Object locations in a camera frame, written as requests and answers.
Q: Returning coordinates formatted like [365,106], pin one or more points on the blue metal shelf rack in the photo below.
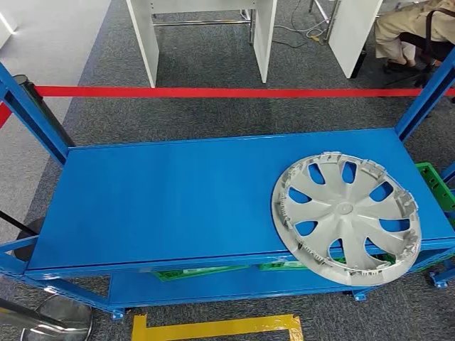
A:
[159,202]
[441,278]

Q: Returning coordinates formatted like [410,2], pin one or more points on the grey plastic wheel hubcap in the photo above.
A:
[341,212]

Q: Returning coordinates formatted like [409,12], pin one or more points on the black office chair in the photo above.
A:
[419,42]

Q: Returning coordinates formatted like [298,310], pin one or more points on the person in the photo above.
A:
[401,28]

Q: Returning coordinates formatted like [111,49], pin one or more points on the white desk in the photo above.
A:
[264,37]
[351,33]

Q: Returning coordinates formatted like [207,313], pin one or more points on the green plastic crate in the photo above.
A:
[435,186]
[277,266]
[170,275]

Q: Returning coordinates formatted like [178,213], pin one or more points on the black stanchion pole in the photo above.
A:
[28,244]

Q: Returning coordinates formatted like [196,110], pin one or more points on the chrome stanchion post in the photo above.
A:
[53,120]
[67,315]

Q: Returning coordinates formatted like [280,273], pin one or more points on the red barrier belt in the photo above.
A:
[213,92]
[3,115]

